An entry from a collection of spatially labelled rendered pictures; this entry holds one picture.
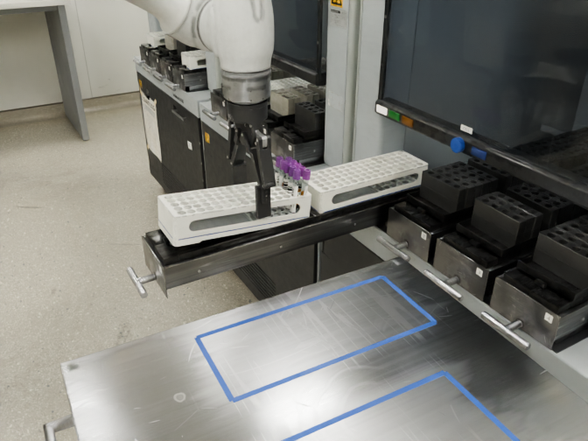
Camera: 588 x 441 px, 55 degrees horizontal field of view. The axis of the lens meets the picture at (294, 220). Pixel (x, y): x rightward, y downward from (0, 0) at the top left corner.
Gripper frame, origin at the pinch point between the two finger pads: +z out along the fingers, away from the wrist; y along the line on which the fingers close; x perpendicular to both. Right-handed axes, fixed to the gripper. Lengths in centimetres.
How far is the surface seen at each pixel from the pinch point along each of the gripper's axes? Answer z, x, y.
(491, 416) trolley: 5, 3, 62
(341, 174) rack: 0.7, 22.7, -0.9
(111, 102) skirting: 83, 47, -350
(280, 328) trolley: 5.0, -11.8, 33.7
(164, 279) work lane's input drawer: 8.9, -21.5, 6.8
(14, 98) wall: 69, -20, -350
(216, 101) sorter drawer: 8, 29, -87
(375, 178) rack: 0.6, 27.8, 5.0
